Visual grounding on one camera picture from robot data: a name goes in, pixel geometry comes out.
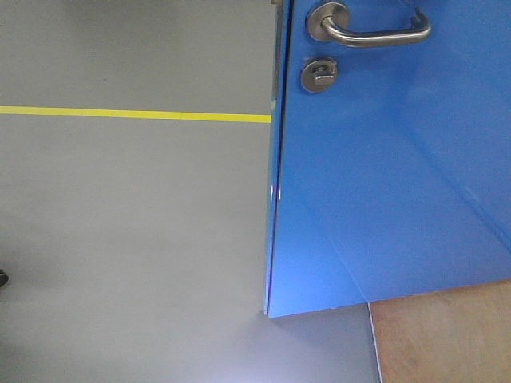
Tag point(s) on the blue door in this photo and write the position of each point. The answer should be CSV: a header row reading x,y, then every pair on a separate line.
x,y
396,179

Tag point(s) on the plywood door platform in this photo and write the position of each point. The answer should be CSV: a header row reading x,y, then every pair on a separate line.
x,y
456,335

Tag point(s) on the steel thumb turn lock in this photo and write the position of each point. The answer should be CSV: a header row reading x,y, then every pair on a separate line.
x,y
319,74

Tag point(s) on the yellow floor tape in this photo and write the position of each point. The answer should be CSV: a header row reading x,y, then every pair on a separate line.
x,y
134,114

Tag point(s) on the steel door handle front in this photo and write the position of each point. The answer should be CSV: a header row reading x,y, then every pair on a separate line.
x,y
332,21

